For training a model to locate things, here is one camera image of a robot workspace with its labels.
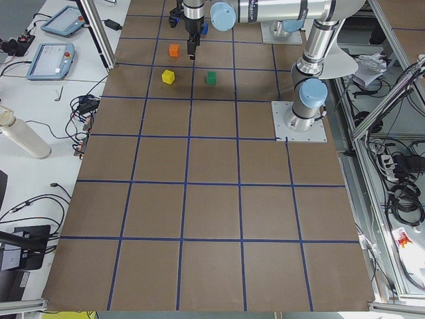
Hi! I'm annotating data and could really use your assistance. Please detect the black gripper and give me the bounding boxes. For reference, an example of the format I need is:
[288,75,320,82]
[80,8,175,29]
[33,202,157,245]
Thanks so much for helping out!
[187,33,201,60]

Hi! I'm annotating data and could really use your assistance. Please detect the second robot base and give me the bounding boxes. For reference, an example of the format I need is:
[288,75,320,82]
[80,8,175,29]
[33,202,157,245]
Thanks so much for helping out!
[260,20,304,45]

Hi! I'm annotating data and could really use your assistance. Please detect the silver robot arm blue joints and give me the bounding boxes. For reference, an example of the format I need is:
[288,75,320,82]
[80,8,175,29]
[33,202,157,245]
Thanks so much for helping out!
[181,0,366,131]

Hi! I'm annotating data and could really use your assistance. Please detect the orange wooden block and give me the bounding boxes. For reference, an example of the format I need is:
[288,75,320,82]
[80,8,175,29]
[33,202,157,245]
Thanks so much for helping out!
[169,44,180,58]

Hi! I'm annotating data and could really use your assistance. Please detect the green wooden block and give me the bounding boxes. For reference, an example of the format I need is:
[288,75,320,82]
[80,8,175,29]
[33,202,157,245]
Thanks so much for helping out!
[206,70,216,85]

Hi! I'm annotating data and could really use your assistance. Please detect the blue wooden block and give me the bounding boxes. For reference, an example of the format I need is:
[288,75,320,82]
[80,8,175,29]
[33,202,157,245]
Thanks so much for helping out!
[201,22,209,36]

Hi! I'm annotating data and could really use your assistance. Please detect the yellow wooden block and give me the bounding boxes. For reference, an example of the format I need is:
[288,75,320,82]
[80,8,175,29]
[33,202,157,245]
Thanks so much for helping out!
[161,70,175,85]

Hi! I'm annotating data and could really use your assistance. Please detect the black power adapter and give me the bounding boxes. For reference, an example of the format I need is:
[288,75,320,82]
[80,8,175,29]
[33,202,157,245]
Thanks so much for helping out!
[104,19,122,31]

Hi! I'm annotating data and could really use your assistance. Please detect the upper teach pendant tablet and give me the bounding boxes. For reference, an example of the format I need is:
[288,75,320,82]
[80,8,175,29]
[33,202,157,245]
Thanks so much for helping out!
[41,5,85,37]

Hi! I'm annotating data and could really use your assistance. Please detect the teach pendant tablet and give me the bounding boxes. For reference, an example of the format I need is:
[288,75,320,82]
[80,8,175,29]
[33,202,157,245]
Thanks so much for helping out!
[26,43,75,80]
[41,5,85,37]

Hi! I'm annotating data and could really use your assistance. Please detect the allen key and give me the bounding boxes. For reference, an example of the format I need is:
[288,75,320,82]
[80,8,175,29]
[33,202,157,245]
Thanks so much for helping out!
[54,86,64,102]

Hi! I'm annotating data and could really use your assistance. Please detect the lower teach pendant tablet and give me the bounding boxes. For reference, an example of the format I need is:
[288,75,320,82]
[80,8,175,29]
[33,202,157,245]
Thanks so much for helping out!
[26,43,75,80]

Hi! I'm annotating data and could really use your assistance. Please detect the crumpled white paper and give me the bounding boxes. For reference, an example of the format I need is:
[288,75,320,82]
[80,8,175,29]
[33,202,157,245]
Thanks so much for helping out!
[353,53,387,87]

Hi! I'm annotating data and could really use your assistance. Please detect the white cylindrical bottle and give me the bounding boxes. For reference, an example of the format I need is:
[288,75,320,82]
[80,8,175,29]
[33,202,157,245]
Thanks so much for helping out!
[1,105,52,160]

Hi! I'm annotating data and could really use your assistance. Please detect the white power strip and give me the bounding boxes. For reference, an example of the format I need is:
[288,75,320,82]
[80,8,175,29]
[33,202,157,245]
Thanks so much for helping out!
[378,154,398,183]

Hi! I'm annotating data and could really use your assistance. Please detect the black monitor stand base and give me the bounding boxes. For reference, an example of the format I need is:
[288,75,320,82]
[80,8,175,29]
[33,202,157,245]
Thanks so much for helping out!
[1,225,50,271]

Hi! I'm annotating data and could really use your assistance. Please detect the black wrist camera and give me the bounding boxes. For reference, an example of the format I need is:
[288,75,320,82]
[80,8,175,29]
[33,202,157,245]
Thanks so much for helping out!
[169,6,181,29]

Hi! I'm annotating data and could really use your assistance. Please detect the aluminium frame post left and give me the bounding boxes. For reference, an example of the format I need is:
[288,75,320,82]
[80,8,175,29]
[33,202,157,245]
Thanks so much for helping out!
[76,0,116,70]

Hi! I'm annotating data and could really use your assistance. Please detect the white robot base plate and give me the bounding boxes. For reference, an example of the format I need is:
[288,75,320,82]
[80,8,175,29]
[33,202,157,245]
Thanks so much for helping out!
[271,101,327,143]

